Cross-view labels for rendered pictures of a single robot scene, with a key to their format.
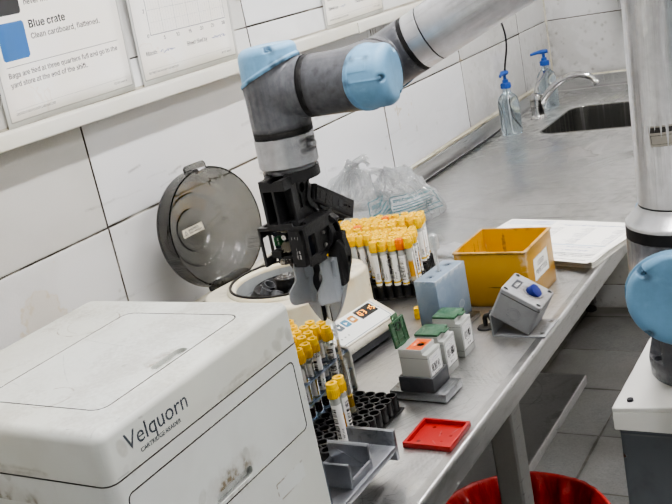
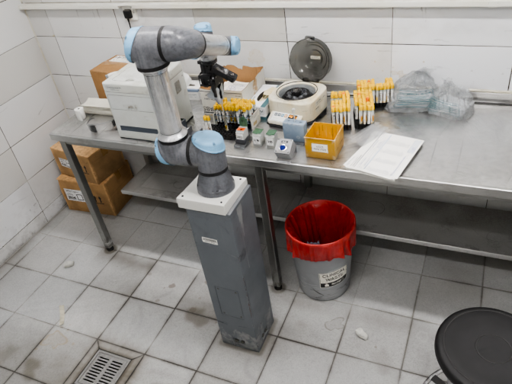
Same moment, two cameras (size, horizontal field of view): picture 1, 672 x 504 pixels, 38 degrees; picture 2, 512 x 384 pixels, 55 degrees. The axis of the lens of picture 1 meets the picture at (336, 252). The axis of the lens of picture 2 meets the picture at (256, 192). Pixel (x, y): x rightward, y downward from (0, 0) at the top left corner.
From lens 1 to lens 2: 241 cm
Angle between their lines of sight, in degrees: 77
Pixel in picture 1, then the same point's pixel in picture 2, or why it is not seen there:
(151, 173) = (312, 30)
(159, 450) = (113, 92)
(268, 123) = not seen: hidden behind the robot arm
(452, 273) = (294, 125)
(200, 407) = (123, 91)
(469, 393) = (239, 151)
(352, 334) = (277, 119)
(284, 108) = not seen: hidden behind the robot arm
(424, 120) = not seen: outside the picture
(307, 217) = (207, 74)
